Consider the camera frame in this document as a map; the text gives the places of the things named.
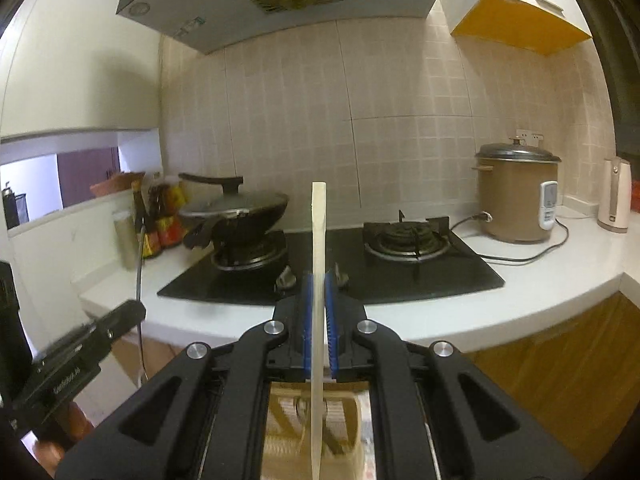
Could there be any beige cylindrical container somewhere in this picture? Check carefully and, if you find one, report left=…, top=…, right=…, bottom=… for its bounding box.
left=113, top=210, right=139, bottom=270

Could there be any beige plastic utensil basket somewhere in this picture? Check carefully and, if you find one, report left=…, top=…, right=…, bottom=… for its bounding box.
left=262, top=383, right=369, bottom=480

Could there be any beige wooden spatula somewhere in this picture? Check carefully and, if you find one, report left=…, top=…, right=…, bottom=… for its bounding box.
left=310, top=182, right=329, bottom=480

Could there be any glass wok lid black handle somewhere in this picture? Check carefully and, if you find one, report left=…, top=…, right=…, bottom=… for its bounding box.
left=178, top=172, right=282, bottom=219

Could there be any black glass gas stove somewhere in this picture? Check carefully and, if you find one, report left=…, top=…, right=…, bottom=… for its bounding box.
left=157, top=217, right=506, bottom=307

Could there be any black power cable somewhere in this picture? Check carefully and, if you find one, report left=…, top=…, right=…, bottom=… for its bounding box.
left=449, top=212, right=572, bottom=264

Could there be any person's left hand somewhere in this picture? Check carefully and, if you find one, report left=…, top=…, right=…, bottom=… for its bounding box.
left=32, top=402, right=96, bottom=478

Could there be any grey range hood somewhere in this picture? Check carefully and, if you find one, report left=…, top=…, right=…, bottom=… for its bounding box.
left=116, top=0, right=459, bottom=57

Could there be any thin metal utensil handle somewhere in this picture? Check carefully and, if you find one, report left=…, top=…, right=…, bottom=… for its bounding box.
left=133, top=224, right=149, bottom=387

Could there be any cream electric kettle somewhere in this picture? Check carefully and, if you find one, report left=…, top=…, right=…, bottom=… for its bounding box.
left=597, top=156, right=633, bottom=234

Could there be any dark soy sauce bottle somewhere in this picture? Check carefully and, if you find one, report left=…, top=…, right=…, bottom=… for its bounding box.
left=131, top=182, right=152, bottom=261

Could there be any brown rice cooker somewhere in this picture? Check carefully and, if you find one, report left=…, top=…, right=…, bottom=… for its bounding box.
left=472, top=136, right=563, bottom=244

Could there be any orange bowl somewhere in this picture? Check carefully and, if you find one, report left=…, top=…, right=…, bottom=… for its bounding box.
left=89, top=170, right=146, bottom=199

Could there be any white yellow-bottomed wall cabinet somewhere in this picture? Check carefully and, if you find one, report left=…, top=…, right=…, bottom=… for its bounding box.
left=439, top=0, right=594, bottom=57

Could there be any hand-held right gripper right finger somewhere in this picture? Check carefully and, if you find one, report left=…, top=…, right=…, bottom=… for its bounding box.
left=324, top=271, right=587, bottom=480

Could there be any wooden base cabinet door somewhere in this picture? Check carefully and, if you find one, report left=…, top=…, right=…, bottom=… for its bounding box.
left=464, top=290, right=640, bottom=477

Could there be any stove burner grate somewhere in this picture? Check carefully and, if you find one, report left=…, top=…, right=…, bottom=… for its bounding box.
left=362, top=210, right=451, bottom=264
left=210, top=232, right=289, bottom=272

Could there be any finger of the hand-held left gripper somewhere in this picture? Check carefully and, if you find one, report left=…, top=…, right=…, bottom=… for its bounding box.
left=80, top=299, right=147, bottom=348

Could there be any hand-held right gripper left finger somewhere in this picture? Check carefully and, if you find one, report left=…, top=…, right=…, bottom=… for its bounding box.
left=55, top=271, right=316, bottom=480

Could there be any black wok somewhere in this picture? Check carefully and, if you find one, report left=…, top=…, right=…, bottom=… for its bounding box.
left=178, top=191, right=291, bottom=252

